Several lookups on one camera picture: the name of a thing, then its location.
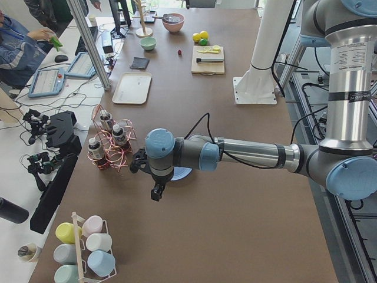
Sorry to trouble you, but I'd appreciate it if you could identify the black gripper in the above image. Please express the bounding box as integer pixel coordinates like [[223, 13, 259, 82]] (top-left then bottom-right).
[[151, 175, 170, 201]]

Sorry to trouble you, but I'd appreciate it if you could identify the blue plate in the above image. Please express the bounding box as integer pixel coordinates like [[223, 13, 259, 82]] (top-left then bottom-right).
[[171, 167, 192, 181]]

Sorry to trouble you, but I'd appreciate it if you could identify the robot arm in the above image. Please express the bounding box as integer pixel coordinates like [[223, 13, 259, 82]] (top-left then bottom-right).
[[144, 1, 376, 201]]

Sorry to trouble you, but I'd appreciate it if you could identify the sauce bottle middle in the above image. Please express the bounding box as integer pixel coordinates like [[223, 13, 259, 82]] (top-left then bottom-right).
[[112, 124, 127, 146]]

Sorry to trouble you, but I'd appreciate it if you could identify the sauce bottle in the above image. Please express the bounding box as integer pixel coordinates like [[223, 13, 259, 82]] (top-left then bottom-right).
[[112, 124, 127, 146], [88, 137, 105, 160], [100, 109, 114, 131]]

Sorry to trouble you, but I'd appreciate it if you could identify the pink cup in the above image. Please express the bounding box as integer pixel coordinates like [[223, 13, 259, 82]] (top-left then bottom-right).
[[82, 215, 103, 238]]

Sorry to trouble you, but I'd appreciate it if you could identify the sauce bottle front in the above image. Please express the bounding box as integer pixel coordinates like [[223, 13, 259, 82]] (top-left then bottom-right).
[[88, 137, 105, 160]]

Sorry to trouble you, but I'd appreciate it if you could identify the white cup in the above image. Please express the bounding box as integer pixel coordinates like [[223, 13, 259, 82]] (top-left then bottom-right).
[[86, 233, 113, 252]]

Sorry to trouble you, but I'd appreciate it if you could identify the sauce bottle back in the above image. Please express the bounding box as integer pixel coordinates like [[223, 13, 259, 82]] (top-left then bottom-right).
[[100, 109, 114, 131]]

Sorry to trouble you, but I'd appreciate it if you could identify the light blue cup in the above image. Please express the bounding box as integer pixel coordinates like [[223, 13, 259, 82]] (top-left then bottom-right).
[[87, 250, 115, 277]]

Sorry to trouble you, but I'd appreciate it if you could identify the white cup rack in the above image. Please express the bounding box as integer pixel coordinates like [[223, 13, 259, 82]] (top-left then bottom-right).
[[71, 212, 117, 282]]

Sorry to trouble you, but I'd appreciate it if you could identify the yellow cup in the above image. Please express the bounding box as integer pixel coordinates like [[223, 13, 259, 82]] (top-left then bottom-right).
[[55, 222, 75, 244]]

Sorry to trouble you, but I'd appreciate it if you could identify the cream rectangular tray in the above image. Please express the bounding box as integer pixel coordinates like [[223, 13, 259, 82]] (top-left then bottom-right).
[[112, 72, 152, 105]]

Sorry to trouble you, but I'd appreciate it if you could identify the black device stand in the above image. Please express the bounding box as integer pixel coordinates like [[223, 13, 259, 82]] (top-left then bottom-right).
[[46, 111, 82, 157]]

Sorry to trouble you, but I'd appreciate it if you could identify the grey cup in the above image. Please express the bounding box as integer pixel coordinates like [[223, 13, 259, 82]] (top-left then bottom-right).
[[53, 243, 77, 265]]

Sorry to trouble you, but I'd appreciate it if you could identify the mint cup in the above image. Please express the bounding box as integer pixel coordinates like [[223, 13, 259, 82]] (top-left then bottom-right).
[[54, 265, 79, 283]]

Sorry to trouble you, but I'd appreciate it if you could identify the dark grey folded cloth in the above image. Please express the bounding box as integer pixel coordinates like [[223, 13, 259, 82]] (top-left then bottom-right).
[[130, 57, 150, 70]]

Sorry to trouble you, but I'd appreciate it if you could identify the knife on board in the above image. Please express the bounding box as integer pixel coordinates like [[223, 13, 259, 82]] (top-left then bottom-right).
[[196, 58, 224, 64]]

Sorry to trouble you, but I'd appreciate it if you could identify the wooden cutting board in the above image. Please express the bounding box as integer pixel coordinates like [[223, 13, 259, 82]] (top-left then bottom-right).
[[191, 45, 225, 75]]

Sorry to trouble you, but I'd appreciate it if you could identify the paper cup with utensils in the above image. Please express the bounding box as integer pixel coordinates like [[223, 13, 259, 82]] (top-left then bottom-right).
[[17, 243, 42, 262]]

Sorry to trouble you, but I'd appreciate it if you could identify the teach pendant far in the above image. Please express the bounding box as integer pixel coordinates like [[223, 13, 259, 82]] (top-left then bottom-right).
[[65, 52, 95, 79]]

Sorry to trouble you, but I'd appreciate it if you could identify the teach pendant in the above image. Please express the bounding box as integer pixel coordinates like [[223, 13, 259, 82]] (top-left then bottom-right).
[[28, 68, 65, 98], [65, 52, 95, 79]]

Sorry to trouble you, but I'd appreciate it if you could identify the mint green bowl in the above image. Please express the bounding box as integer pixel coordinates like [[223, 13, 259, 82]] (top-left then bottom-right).
[[140, 37, 157, 51]]

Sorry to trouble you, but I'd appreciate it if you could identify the teach pendant near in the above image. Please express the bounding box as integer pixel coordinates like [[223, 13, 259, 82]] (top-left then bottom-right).
[[28, 68, 65, 98]]

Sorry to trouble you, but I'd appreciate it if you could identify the green lime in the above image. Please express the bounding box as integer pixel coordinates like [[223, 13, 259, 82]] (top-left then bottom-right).
[[199, 38, 208, 46]]

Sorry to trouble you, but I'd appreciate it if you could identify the yellow lemon left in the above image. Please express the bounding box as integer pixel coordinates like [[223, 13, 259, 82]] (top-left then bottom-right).
[[192, 33, 201, 43]]

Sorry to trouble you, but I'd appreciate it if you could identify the wooden cup tree stand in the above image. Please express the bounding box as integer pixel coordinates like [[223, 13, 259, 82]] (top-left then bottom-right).
[[133, 0, 153, 38]]

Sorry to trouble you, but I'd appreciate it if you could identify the black computer mouse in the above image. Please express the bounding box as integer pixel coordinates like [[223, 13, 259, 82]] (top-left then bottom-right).
[[54, 54, 68, 63]]

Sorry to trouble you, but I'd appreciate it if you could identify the pink bowl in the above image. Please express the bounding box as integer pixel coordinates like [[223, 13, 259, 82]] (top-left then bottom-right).
[[163, 13, 184, 33]]

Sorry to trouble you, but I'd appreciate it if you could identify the metal ice scoop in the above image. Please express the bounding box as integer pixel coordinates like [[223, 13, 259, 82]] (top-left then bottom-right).
[[153, 14, 181, 24]]

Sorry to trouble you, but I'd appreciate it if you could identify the seated person blue jacket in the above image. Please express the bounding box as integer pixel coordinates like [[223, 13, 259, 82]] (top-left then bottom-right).
[[1, 13, 55, 89]]

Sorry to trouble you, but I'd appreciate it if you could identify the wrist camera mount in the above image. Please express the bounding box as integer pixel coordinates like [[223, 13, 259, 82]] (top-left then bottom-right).
[[130, 148, 151, 174]]

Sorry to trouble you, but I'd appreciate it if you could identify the copper wire bottle rack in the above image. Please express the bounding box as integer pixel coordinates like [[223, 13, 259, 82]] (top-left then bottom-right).
[[87, 104, 136, 172]]

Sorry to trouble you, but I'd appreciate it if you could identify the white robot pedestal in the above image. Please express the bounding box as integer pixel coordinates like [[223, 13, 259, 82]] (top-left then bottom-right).
[[233, 0, 296, 105]]

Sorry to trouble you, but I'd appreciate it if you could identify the aluminium frame post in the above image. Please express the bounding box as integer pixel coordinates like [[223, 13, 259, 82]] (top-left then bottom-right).
[[67, 0, 111, 91]]

